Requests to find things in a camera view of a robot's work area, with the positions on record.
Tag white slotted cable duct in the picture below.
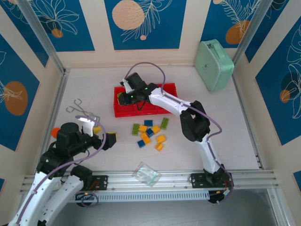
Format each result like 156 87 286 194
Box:
50 190 210 203

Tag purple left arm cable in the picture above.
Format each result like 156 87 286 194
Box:
15 115 106 224

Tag metal tongs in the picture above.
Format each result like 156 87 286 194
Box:
66 99 101 121

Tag aluminium side rail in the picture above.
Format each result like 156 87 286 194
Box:
35 69 70 176
231 69 265 170

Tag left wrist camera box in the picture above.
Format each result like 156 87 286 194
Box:
74 114 101 137

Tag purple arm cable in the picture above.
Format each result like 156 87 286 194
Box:
15 115 106 224
124 61 235 204

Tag clear plastic zip bag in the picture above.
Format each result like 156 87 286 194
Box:
132 161 162 188

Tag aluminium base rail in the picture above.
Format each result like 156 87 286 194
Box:
20 169 280 194

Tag aluminium corner post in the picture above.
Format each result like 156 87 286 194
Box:
15 0 66 75
232 0 276 70

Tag mint green zip case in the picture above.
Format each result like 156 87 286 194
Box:
194 40 235 93

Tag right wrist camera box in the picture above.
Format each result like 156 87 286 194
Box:
119 72 145 95

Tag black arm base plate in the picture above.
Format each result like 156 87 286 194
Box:
189 173 233 189
82 174 109 192

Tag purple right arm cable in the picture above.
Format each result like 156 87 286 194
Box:
124 61 235 204

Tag red three-compartment tray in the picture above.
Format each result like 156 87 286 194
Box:
113 82 179 118

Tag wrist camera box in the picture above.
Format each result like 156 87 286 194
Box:
74 114 101 137
119 72 145 95

